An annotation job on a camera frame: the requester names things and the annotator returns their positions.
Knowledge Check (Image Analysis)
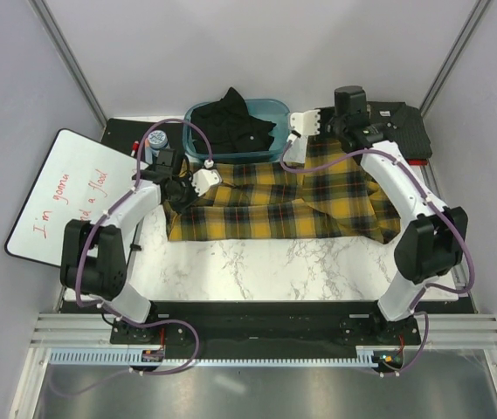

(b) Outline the teal plastic bin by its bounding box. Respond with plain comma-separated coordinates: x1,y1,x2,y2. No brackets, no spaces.
183,88,290,163

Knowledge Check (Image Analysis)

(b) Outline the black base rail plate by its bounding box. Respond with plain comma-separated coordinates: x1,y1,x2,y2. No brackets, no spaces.
59,299,424,360

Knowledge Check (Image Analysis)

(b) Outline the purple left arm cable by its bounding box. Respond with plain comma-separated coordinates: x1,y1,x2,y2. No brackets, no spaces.
73,118,215,377

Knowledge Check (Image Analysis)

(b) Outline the aluminium frame rail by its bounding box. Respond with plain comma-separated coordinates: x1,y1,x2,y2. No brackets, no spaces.
31,313,497,350

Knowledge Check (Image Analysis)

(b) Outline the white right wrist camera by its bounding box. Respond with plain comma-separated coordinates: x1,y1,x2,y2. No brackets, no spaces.
288,109,321,138

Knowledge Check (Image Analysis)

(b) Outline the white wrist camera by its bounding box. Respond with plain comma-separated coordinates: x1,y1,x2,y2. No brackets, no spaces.
191,168,222,196
288,109,321,138

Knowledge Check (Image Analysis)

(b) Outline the small blue white jar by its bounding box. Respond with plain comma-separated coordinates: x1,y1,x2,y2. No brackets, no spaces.
147,129,169,159

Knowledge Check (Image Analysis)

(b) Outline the white dry-erase board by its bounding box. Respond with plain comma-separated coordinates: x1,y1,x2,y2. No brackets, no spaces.
4,129,136,266

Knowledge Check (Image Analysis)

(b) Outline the light blue cable duct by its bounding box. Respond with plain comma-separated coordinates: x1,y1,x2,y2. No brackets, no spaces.
49,348,391,367

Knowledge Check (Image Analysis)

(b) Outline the yellow plaid long sleeve shirt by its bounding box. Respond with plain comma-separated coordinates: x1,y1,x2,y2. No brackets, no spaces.
164,139,400,244

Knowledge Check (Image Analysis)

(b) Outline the red whiteboard marker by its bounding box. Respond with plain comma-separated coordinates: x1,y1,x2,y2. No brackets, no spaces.
130,141,139,157

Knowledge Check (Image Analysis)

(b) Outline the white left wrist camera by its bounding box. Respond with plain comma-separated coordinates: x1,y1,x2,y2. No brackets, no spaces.
191,168,222,196

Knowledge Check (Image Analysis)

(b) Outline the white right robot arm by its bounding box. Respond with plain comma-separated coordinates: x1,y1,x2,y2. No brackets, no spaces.
320,86,475,344

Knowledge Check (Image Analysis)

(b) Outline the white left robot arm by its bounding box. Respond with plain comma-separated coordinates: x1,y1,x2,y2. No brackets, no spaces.
60,149,197,343

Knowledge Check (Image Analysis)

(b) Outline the black shirt in bin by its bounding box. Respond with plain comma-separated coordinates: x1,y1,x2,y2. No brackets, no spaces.
190,87,276,155

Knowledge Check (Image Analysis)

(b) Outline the black mat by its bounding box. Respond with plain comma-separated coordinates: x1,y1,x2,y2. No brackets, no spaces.
101,117,189,173

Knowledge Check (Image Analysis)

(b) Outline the folded dark striped shirt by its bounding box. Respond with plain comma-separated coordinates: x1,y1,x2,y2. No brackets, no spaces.
368,101,432,161

